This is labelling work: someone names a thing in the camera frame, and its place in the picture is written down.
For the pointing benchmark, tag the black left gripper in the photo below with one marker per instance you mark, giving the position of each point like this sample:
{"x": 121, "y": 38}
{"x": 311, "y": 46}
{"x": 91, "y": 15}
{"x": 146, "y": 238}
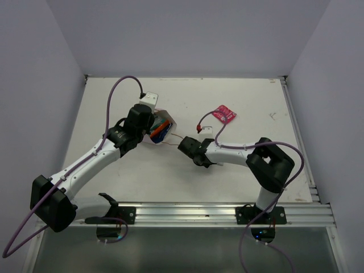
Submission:
{"x": 149, "y": 122}

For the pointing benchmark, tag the green red candy packet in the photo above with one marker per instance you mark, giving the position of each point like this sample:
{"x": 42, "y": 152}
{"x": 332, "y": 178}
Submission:
{"x": 158, "y": 123}

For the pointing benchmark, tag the orange fruit candy packet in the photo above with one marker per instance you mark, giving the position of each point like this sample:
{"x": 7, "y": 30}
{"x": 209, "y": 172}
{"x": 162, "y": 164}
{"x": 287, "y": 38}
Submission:
{"x": 157, "y": 130}

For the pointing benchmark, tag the lilac paper bag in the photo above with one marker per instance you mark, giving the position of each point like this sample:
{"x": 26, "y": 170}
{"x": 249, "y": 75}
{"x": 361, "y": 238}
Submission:
{"x": 162, "y": 114}

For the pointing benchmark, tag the blue Burts chips bag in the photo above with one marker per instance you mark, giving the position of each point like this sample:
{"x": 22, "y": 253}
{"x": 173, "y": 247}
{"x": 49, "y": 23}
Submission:
{"x": 159, "y": 137}

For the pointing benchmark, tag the pink snack packet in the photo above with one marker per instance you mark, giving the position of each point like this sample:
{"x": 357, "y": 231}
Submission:
{"x": 224, "y": 114}

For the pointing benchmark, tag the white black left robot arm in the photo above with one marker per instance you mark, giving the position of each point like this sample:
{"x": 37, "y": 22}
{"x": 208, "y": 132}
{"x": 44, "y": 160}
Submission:
{"x": 54, "y": 200}

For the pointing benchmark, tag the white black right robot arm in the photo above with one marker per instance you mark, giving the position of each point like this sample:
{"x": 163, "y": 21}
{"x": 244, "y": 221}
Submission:
{"x": 268, "y": 163}

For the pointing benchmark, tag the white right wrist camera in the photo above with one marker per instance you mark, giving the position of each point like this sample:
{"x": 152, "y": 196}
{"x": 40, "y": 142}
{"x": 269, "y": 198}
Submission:
{"x": 204, "y": 132}

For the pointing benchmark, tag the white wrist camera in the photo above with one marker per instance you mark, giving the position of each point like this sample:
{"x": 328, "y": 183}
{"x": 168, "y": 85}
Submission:
{"x": 204, "y": 132}
{"x": 150, "y": 100}

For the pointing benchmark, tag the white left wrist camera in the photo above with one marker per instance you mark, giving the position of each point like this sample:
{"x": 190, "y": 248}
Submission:
{"x": 150, "y": 100}

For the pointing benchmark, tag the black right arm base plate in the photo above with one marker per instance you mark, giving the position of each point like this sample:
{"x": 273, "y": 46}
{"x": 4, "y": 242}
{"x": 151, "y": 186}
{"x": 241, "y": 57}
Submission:
{"x": 245, "y": 214}

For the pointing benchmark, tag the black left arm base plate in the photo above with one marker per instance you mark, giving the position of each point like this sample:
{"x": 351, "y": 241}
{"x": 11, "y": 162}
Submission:
{"x": 126, "y": 213}

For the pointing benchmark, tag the aluminium right side rail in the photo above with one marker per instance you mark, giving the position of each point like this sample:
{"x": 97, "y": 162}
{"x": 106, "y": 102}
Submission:
{"x": 307, "y": 170}

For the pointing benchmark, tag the aluminium rail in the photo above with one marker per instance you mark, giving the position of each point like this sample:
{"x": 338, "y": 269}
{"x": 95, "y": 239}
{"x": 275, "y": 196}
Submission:
{"x": 200, "y": 215}
{"x": 307, "y": 170}

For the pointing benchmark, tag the aluminium front rail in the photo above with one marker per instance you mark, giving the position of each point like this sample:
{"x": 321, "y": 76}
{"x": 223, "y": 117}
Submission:
{"x": 200, "y": 215}

